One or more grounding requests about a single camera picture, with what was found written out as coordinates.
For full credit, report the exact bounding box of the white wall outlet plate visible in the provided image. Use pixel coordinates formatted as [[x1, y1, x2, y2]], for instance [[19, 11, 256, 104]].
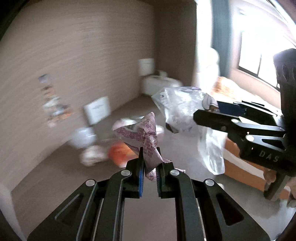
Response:
[[138, 58, 155, 76]]

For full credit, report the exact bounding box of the white crumpled plastic trash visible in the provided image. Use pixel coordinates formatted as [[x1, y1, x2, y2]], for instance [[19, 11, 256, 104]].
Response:
[[69, 127, 97, 149]]

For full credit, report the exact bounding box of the window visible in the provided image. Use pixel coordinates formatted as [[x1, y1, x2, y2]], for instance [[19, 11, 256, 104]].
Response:
[[238, 14, 295, 89]]

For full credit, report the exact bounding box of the clear plastic bag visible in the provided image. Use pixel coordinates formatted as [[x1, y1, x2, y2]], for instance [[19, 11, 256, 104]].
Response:
[[152, 87, 226, 175]]

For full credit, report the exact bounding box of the orange snack bag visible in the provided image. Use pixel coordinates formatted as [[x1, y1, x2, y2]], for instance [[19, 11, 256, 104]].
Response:
[[108, 142, 138, 168]]

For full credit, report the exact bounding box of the white appliance on floor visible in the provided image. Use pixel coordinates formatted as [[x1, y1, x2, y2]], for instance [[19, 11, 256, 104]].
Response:
[[141, 71, 183, 96]]

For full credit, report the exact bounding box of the colourful wall sticker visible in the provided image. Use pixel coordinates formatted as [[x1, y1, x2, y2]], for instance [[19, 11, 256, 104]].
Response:
[[38, 74, 73, 128]]

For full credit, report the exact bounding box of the white paper wrapper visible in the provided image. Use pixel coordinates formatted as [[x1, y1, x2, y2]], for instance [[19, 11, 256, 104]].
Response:
[[79, 145, 108, 167]]

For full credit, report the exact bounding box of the dark curtain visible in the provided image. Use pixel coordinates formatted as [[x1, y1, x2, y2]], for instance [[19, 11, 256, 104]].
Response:
[[212, 0, 232, 78]]

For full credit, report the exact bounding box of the white box against wall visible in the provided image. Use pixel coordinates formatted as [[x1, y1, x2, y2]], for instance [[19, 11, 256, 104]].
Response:
[[84, 96, 111, 126]]

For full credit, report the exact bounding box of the pink printed wrapper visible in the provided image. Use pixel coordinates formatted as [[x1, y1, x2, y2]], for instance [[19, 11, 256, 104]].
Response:
[[114, 112, 170, 181]]

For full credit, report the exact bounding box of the orange bed with white fringe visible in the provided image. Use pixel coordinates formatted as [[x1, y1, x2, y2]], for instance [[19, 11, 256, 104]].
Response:
[[211, 77, 280, 191]]

